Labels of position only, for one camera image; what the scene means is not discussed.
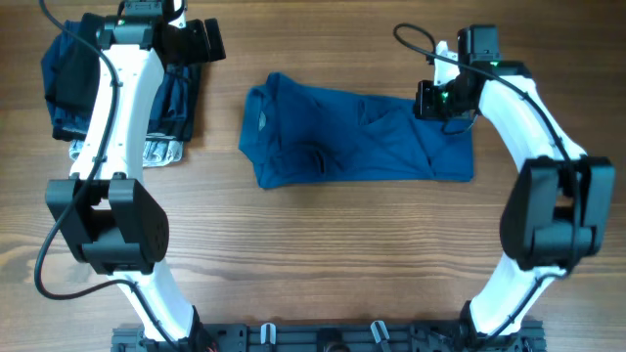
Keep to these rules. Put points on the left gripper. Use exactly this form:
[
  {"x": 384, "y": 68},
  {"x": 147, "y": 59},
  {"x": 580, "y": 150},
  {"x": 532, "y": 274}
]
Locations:
[{"x": 197, "y": 34}]

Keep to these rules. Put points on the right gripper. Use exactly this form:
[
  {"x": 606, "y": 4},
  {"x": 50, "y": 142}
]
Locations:
[{"x": 424, "y": 108}]

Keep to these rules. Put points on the blue polo shirt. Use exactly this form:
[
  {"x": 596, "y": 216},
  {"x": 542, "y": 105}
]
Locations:
[{"x": 298, "y": 134}]

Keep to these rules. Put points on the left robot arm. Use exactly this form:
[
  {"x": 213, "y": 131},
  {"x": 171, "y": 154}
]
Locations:
[{"x": 113, "y": 83}]

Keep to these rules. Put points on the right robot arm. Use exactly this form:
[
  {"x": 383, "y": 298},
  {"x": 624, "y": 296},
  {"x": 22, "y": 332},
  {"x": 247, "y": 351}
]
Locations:
[{"x": 557, "y": 210}]

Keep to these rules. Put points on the folded dark blue garment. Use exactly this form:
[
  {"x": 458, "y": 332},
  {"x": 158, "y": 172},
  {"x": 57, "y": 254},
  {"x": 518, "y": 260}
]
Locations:
[{"x": 71, "y": 76}]

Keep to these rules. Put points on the folded light grey garment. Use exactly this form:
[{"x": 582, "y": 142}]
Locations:
[{"x": 154, "y": 154}]

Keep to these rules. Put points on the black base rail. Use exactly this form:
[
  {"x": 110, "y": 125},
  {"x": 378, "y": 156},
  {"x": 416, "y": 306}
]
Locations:
[{"x": 415, "y": 337}]

